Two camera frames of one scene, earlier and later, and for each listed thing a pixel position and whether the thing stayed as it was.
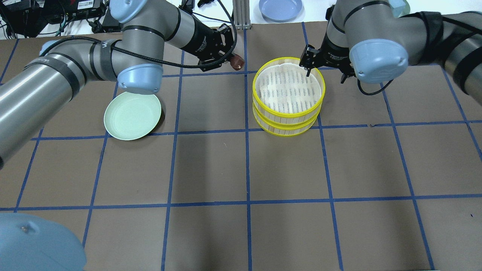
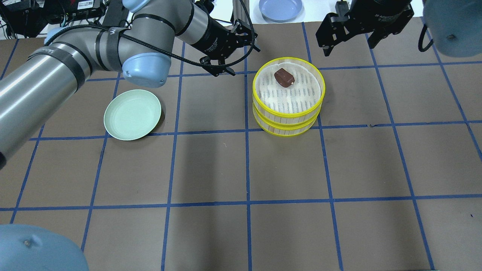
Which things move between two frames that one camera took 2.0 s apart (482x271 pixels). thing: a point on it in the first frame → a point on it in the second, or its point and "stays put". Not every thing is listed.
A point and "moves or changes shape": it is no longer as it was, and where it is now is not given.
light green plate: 129,116 stays put
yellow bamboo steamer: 281,89 stays put
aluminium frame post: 241,14 stays put
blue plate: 279,11 stays put
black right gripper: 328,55 → 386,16
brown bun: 237,62 moves or changes shape
